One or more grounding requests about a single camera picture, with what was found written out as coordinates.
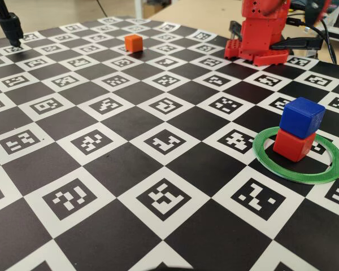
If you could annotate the cardboard box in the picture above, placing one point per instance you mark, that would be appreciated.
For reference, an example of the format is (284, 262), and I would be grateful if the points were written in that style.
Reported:
(154, 9)

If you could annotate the red cube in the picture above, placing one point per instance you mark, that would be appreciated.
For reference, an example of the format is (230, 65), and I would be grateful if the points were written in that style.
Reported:
(291, 146)

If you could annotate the black white marker checkerboard mat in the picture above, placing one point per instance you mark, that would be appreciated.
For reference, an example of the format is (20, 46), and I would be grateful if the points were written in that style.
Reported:
(115, 169)

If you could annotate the blue cube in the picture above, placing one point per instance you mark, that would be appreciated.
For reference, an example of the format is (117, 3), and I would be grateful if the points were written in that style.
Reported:
(299, 118)

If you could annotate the white table leg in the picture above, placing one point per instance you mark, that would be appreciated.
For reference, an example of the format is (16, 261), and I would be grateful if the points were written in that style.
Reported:
(138, 8)

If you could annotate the red robot arm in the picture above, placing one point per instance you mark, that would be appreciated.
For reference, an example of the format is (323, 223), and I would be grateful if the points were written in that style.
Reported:
(257, 34)

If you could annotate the small dark clamp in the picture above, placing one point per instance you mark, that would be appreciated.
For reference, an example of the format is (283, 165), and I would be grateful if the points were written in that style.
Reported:
(235, 29)

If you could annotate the orange cube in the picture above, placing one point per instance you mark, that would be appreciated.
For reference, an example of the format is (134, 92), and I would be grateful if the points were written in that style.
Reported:
(133, 43)

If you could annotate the black tripod leg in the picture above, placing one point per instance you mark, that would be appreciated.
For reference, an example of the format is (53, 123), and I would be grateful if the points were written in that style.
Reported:
(10, 25)

